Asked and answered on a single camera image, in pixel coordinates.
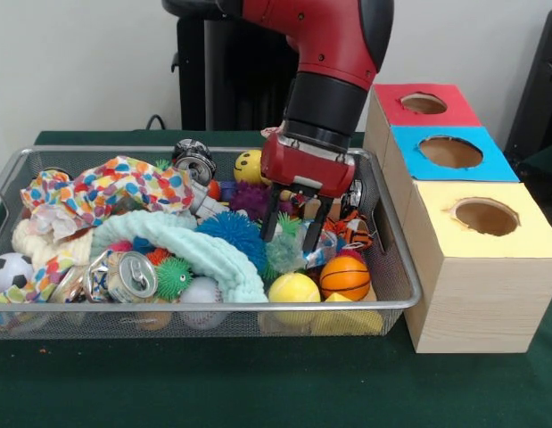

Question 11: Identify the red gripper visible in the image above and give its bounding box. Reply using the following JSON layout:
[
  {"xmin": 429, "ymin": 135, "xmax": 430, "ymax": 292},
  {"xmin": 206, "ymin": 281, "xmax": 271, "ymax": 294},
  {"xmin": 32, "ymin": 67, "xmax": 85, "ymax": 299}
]
[{"xmin": 260, "ymin": 132, "xmax": 358, "ymax": 265}]

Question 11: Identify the crushed clear plastic bottle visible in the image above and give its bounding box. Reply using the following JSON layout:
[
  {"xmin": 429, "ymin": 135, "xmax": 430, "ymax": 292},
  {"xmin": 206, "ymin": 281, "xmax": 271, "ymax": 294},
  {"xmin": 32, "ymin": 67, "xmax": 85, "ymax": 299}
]
[{"xmin": 262, "ymin": 231, "xmax": 340, "ymax": 274}]

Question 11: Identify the wooden box with three holes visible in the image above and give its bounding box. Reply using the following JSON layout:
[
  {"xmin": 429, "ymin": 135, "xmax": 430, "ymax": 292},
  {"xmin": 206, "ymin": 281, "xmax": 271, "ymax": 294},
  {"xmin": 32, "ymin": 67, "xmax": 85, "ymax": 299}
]
[{"xmin": 363, "ymin": 83, "xmax": 552, "ymax": 355}]

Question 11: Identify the silver mesh bin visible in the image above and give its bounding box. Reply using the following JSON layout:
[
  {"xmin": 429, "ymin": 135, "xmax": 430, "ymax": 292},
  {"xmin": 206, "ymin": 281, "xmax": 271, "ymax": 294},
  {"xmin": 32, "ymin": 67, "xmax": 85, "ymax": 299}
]
[{"xmin": 0, "ymin": 145, "xmax": 424, "ymax": 341}]

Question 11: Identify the purple spiky toy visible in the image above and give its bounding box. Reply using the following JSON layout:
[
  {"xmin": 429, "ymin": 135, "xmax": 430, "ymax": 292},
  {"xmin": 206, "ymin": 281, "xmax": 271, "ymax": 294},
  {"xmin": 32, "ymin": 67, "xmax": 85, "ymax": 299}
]
[{"xmin": 221, "ymin": 180, "xmax": 276, "ymax": 222}]

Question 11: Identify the blue spiky ball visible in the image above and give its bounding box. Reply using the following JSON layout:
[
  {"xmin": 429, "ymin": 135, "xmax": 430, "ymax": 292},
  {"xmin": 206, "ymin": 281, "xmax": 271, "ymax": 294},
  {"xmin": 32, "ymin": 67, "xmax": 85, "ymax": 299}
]
[{"xmin": 194, "ymin": 210, "xmax": 268, "ymax": 273}]

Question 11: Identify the yellow smiley ball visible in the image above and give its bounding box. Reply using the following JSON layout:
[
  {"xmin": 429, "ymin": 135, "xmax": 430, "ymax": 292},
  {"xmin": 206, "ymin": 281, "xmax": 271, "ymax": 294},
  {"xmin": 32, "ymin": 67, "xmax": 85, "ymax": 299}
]
[{"xmin": 233, "ymin": 149, "xmax": 270, "ymax": 186}]

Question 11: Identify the orange basketball toy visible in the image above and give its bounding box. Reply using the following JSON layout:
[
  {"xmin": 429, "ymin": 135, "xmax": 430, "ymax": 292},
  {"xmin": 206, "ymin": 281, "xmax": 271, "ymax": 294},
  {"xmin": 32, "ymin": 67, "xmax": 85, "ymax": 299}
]
[{"xmin": 319, "ymin": 257, "xmax": 372, "ymax": 301}]

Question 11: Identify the mint green cloth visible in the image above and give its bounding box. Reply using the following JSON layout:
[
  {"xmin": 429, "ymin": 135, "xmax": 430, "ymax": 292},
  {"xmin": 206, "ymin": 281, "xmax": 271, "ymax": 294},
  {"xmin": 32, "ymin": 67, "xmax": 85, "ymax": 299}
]
[{"xmin": 91, "ymin": 210, "xmax": 268, "ymax": 304}]

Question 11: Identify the dark green tablecloth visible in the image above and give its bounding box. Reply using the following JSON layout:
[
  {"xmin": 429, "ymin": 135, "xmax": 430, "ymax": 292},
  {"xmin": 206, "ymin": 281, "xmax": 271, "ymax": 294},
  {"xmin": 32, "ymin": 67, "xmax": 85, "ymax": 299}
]
[
  {"xmin": 0, "ymin": 129, "xmax": 552, "ymax": 428},
  {"xmin": 518, "ymin": 141, "xmax": 552, "ymax": 182}
]

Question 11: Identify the crushed silver can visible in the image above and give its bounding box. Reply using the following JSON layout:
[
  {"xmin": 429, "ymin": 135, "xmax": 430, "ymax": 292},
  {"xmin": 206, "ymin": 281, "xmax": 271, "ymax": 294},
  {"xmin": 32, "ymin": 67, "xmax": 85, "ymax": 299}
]
[{"xmin": 83, "ymin": 250, "xmax": 159, "ymax": 304}]

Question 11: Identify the colourful polka dot cloth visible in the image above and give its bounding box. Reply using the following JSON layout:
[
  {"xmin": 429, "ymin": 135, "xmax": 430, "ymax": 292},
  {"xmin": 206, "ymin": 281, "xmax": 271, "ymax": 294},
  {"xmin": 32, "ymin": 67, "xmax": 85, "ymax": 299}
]
[{"xmin": 20, "ymin": 154, "xmax": 196, "ymax": 227}]

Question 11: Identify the black chair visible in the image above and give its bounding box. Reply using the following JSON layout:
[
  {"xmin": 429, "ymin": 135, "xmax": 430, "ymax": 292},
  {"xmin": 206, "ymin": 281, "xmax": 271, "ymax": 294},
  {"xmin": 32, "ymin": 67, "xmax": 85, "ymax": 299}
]
[{"xmin": 502, "ymin": 7, "xmax": 552, "ymax": 204}]

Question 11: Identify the small soccer ball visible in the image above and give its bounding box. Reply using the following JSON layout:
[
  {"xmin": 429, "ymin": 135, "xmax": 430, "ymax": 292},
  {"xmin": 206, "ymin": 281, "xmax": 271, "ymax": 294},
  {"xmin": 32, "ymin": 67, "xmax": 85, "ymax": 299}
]
[{"xmin": 0, "ymin": 252, "xmax": 35, "ymax": 295}]

